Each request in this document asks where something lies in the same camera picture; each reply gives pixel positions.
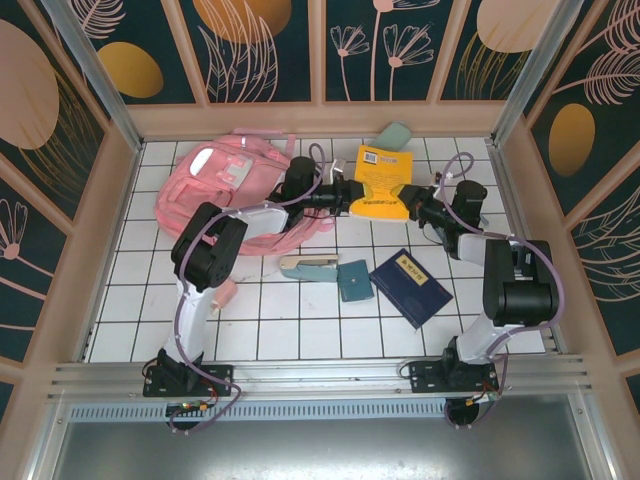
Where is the yellow paperback book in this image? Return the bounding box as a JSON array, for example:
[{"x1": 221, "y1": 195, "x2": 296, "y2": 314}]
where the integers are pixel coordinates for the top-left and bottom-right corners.
[{"x1": 348, "y1": 144, "x2": 415, "y2": 222}]

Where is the pale green eraser block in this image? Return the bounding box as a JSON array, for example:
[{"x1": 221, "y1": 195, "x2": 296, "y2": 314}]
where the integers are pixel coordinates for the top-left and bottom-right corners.
[{"x1": 375, "y1": 121, "x2": 412, "y2": 151}]

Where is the beige and teal stapler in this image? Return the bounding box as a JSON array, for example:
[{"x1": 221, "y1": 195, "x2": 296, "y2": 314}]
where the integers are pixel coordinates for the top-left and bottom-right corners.
[{"x1": 278, "y1": 253, "x2": 341, "y2": 285}]

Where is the aluminium corner post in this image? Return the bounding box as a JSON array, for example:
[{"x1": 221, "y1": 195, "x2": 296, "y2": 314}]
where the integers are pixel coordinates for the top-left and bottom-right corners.
[
  {"x1": 39, "y1": 0, "x2": 145, "y2": 154},
  {"x1": 489, "y1": 0, "x2": 599, "y2": 146}
]

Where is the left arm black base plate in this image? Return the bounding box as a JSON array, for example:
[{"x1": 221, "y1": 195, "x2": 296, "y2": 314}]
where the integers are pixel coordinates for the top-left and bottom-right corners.
[{"x1": 143, "y1": 363, "x2": 236, "y2": 399}]

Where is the pink student backpack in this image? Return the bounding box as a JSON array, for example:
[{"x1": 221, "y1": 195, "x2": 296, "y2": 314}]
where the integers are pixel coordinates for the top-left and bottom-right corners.
[{"x1": 154, "y1": 127, "x2": 336, "y2": 257}]

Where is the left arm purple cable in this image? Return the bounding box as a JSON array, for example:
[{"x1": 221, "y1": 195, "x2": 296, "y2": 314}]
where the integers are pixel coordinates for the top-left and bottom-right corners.
[{"x1": 167, "y1": 143, "x2": 331, "y2": 436}]

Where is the large navy book yellow label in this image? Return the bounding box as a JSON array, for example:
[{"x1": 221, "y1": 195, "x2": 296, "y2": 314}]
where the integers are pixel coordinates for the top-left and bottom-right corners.
[{"x1": 368, "y1": 248, "x2": 455, "y2": 330}]

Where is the grey metal sheet panel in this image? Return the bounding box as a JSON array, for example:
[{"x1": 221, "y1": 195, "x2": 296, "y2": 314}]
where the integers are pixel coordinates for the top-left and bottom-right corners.
[{"x1": 49, "y1": 394, "x2": 611, "y2": 480}]

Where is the slotted metal cable duct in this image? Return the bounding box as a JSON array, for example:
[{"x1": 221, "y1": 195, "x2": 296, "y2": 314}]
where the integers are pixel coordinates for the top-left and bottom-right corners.
[{"x1": 67, "y1": 403, "x2": 576, "y2": 421}]

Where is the small pink box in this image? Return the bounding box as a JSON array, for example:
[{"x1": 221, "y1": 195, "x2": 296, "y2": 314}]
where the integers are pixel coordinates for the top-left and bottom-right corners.
[{"x1": 209, "y1": 278, "x2": 238, "y2": 315}]

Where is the aluminium mounting rail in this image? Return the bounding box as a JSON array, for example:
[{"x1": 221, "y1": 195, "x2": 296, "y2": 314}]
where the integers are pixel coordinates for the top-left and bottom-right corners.
[{"x1": 47, "y1": 355, "x2": 596, "y2": 401}]

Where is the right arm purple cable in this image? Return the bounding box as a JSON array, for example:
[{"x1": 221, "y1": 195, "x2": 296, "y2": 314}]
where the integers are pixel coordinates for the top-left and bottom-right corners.
[{"x1": 432, "y1": 152, "x2": 569, "y2": 431}]

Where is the teal snap wallet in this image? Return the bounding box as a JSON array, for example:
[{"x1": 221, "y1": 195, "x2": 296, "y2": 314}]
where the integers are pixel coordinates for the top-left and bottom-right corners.
[{"x1": 335, "y1": 259, "x2": 374, "y2": 303}]

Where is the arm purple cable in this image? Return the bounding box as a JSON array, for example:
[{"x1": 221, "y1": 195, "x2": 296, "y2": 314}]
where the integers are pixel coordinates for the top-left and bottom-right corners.
[
  {"x1": 432, "y1": 152, "x2": 569, "y2": 431},
  {"x1": 167, "y1": 143, "x2": 331, "y2": 436}
]

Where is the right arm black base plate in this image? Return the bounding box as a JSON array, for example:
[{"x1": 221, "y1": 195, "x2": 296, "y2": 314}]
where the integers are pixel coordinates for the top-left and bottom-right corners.
[{"x1": 408, "y1": 359, "x2": 501, "y2": 396}]

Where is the aluminium side rail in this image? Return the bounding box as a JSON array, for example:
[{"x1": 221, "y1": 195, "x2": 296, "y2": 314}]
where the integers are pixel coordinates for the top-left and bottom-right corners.
[{"x1": 487, "y1": 139, "x2": 569, "y2": 356}]

